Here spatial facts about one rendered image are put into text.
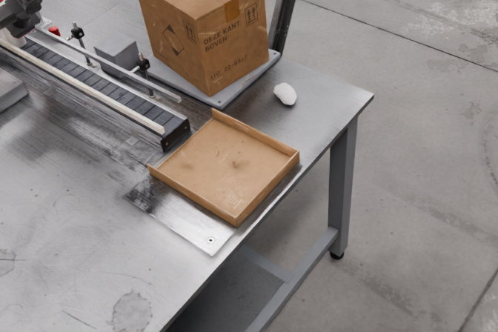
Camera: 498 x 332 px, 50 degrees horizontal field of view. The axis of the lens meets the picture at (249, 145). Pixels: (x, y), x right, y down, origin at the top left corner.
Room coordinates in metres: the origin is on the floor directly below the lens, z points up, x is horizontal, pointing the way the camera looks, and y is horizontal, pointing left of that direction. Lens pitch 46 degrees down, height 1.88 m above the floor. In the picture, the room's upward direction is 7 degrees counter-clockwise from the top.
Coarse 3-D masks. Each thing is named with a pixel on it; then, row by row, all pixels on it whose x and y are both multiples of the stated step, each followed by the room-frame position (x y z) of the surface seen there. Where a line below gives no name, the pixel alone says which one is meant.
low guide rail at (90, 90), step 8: (0, 40) 1.56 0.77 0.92; (8, 48) 1.53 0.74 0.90; (16, 48) 1.50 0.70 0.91; (24, 56) 1.46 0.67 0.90; (32, 56) 1.44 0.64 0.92; (40, 64) 1.40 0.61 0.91; (48, 64) 1.39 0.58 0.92; (56, 72) 1.34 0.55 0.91; (64, 80) 1.32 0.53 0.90; (72, 80) 1.29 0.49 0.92; (80, 88) 1.27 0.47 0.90; (88, 88) 1.24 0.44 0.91; (96, 96) 1.22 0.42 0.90; (104, 96) 1.20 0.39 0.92; (112, 104) 1.17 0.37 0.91; (120, 104) 1.15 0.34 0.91; (128, 112) 1.12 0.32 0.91; (136, 120) 1.10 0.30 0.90; (144, 120) 1.08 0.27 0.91; (152, 128) 1.06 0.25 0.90; (160, 128) 1.04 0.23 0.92
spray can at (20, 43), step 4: (0, 0) 1.56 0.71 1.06; (4, 0) 1.57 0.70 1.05; (0, 4) 1.55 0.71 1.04; (4, 28) 1.54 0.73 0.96; (4, 32) 1.55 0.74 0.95; (8, 32) 1.54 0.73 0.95; (8, 36) 1.55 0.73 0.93; (12, 36) 1.54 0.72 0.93; (8, 40) 1.55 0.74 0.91; (12, 40) 1.54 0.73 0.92; (16, 40) 1.55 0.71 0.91; (20, 40) 1.55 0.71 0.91; (24, 40) 1.57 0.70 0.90; (16, 44) 1.54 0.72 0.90; (20, 44) 1.55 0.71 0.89; (24, 44) 1.56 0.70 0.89; (20, 48) 1.54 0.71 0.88
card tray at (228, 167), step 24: (216, 120) 1.13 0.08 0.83; (192, 144) 1.05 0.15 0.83; (216, 144) 1.03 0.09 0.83; (240, 144) 1.02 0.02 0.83; (264, 144) 1.01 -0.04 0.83; (168, 168) 0.97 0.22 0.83; (192, 168) 0.96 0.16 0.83; (216, 168) 0.95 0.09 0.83; (240, 168) 0.94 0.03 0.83; (264, 168) 0.92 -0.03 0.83; (288, 168) 0.90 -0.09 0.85; (192, 192) 0.85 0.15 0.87; (216, 192) 0.87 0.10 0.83; (240, 192) 0.86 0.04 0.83; (264, 192) 0.83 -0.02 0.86; (240, 216) 0.76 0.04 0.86
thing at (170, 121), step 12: (24, 36) 1.62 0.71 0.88; (24, 48) 1.55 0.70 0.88; (36, 48) 1.54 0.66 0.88; (24, 60) 1.48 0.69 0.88; (48, 60) 1.46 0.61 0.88; (60, 60) 1.45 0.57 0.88; (48, 72) 1.40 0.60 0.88; (72, 72) 1.38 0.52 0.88; (84, 72) 1.37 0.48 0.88; (72, 84) 1.32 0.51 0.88; (96, 84) 1.30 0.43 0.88; (108, 84) 1.29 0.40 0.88; (108, 96) 1.24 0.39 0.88; (120, 96) 1.23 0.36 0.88; (132, 96) 1.23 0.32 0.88; (132, 108) 1.17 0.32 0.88; (144, 108) 1.17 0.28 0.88; (156, 108) 1.16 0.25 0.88; (132, 120) 1.12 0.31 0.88; (156, 120) 1.11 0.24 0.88; (168, 120) 1.10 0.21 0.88; (180, 120) 1.10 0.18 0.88; (156, 132) 1.06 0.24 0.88; (168, 132) 1.06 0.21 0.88
